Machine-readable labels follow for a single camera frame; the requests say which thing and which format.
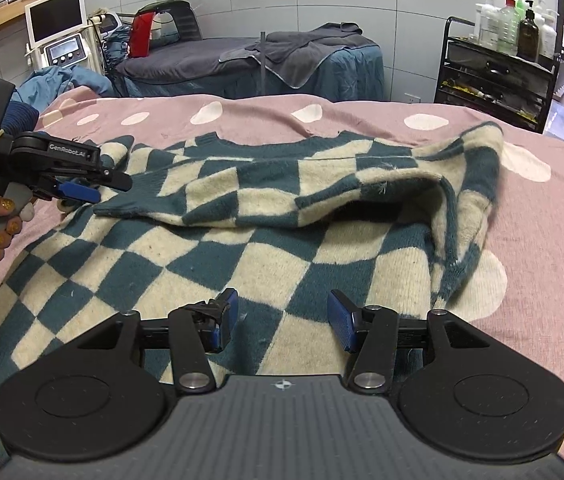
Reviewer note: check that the pink polka dot blanket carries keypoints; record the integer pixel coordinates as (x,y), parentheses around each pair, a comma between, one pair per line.
(537,240)

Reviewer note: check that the light blue duvet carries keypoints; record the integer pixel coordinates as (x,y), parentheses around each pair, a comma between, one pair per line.
(62,82)

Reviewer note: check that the red and black lamp device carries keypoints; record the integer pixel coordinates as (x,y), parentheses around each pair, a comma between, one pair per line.
(141,32)

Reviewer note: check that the wall socket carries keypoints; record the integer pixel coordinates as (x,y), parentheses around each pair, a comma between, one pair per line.
(412,98)

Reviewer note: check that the cluster of toiletry bottles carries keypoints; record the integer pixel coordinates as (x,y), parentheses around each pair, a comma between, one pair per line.
(508,32)

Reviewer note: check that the small white device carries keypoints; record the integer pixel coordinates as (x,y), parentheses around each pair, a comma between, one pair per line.
(107,22)

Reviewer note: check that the white beauty machine with screen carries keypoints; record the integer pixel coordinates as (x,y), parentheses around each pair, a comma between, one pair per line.
(57,15)

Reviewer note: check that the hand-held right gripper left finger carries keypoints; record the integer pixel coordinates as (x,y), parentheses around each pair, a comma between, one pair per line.
(230,310)

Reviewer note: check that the black trolley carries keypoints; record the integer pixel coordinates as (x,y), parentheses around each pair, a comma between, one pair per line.
(492,65)

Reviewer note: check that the dark grey bed sheet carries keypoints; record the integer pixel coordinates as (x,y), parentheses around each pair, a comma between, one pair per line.
(182,60)

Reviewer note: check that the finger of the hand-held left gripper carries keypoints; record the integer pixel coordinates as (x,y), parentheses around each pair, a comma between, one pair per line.
(79,193)
(114,180)

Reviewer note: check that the grey towel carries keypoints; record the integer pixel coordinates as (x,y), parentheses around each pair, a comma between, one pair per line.
(307,47)

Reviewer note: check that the navy striped garment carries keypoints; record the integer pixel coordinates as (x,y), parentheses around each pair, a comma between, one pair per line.
(21,117)

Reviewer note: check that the massage bed with blue cover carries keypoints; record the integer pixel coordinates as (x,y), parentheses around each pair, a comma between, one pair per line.
(342,72)

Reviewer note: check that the floor lamp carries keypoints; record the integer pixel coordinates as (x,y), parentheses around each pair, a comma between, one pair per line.
(263,60)

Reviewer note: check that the teal and cream checkered sweater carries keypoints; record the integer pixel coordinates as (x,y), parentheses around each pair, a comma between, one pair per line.
(262,240)

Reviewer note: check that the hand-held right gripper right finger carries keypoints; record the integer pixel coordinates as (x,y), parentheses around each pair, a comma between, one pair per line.
(339,321)

